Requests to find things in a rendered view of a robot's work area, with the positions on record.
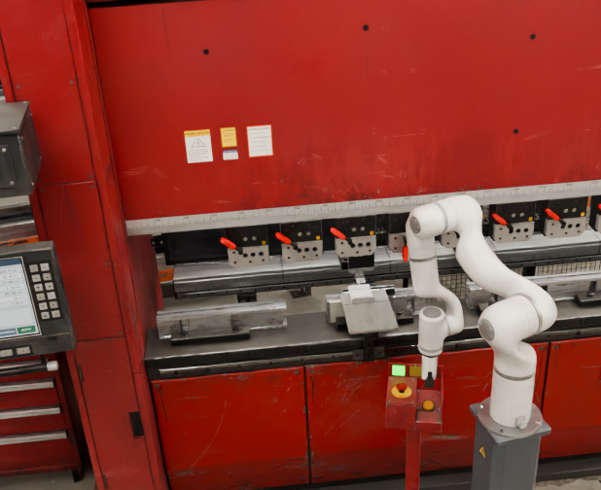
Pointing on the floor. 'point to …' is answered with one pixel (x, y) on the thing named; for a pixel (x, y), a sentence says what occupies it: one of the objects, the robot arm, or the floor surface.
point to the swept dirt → (568, 480)
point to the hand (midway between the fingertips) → (429, 382)
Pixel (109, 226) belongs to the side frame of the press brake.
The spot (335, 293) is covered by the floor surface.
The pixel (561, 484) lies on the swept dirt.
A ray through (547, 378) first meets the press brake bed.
